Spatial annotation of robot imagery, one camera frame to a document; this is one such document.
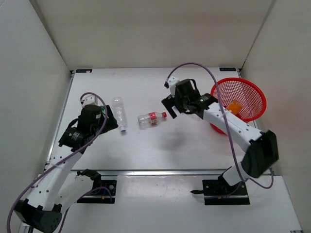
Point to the aluminium left table rail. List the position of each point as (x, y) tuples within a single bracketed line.
[(52, 144)]

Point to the clear bottle red label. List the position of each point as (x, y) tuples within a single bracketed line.
[(151, 119)]

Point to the black corner label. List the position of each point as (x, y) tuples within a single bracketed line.
[(83, 71), (227, 69)]

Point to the right black corner label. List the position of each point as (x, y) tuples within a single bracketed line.
[(227, 69)]

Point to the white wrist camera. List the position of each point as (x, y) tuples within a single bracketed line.
[(171, 83), (88, 100)]

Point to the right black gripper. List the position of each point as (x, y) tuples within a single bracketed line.
[(170, 102)]

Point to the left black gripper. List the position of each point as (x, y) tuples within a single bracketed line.
[(112, 122)]

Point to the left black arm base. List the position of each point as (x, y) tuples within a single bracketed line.
[(103, 189)]

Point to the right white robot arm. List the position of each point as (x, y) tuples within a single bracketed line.
[(260, 148)]

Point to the tall clear plastic bottle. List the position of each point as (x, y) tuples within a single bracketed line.
[(119, 113)]

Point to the green plastic bottle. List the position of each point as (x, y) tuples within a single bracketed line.
[(102, 110)]

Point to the orange bottle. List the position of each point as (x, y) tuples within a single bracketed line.
[(234, 107)]

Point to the aluminium table rail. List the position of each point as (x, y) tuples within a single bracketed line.
[(162, 172), (52, 144)]

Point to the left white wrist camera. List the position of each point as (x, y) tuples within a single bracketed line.
[(88, 100)]

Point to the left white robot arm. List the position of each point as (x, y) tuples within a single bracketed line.
[(47, 203)]

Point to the aluminium front table rail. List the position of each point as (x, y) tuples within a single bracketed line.
[(162, 172)]

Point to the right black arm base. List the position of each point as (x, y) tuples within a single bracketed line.
[(216, 192)]

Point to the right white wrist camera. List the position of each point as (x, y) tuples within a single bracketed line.
[(171, 83)]

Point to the left black corner label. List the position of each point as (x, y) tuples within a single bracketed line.
[(83, 71)]

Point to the red mesh plastic bin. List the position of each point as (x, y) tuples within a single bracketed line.
[(249, 100)]

